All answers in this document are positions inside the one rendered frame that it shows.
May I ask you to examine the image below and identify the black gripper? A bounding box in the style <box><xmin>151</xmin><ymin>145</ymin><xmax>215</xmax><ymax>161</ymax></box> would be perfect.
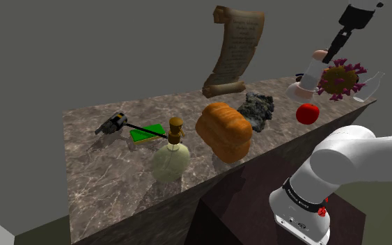
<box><xmin>322</xmin><ymin>3</ymin><xmax>377</xmax><ymax>65</ymax></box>

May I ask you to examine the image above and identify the brown ball with purple spikes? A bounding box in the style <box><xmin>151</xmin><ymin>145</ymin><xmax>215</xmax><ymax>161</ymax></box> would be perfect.
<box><xmin>316</xmin><ymin>58</ymin><xmax>368</xmax><ymax>102</ymax></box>

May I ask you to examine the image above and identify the pink and clear grinder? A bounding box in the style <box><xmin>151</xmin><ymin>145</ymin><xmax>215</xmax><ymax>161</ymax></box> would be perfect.
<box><xmin>285</xmin><ymin>49</ymin><xmax>329</xmax><ymax>104</ymax></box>

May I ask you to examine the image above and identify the clear glass bottle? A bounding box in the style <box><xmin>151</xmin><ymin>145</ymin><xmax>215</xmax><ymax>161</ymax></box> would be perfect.
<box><xmin>352</xmin><ymin>71</ymin><xmax>386</xmax><ymax>103</ymax></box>

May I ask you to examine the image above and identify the red apple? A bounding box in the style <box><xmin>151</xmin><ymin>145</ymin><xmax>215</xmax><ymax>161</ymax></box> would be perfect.
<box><xmin>295</xmin><ymin>103</ymin><xmax>321</xmax><ymax>126</ymax></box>

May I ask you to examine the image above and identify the brown parchment scroll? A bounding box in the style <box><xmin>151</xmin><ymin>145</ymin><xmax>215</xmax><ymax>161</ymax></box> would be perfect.
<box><xmin>201</xmin><ymin>5</ymin><xmax>266</xmax><ymax>100</ymax></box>

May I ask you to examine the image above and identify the dark grey rock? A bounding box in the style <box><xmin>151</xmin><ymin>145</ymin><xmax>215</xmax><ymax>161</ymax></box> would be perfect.
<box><xmin>236</xmin><ymin>91</ymin><xmax>276</xmax><ymax>134</ymax></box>

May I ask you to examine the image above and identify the orange-brown bread loaf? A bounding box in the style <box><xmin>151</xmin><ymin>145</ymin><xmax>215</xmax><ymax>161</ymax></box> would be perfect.
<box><xmin>194</xmin><ymin>102</ymin><xmax>253</xmax><ymax>165</ymax></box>

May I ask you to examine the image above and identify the dark maroon robot stand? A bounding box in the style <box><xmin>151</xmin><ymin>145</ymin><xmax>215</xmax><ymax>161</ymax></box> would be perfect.
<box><xmin>183</xmin><ymin>159</ymin><xmax>367</xmax><ymax>245</ymax></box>

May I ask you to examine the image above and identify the pale green soap dispenser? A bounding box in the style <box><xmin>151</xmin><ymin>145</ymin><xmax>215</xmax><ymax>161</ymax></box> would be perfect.
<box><xmin>151</xmin><ymin>116</ymin><xmax>191</xmax><ymax>184</ymax></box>

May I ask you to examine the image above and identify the green and yellow sponge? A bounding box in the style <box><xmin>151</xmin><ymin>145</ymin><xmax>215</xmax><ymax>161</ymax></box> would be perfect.
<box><xmin>129</xmin><ymin>122</ymin><xmax>167</xmax><ymax>145</ymax></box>

